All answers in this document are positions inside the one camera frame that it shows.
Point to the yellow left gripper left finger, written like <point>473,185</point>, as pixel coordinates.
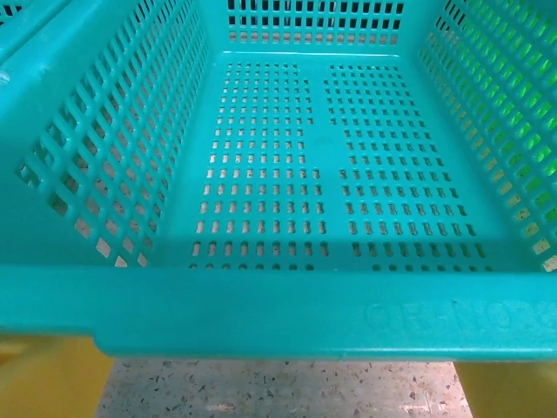
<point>43,383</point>

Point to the small teal plastic basket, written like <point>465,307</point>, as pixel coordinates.
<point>26,26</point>

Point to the green perforated plastic basket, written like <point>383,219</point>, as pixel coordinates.
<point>544,65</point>

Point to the teal perforated plastic basket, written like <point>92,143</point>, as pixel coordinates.
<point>326,143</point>

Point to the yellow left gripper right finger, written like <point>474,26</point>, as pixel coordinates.
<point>518,392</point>

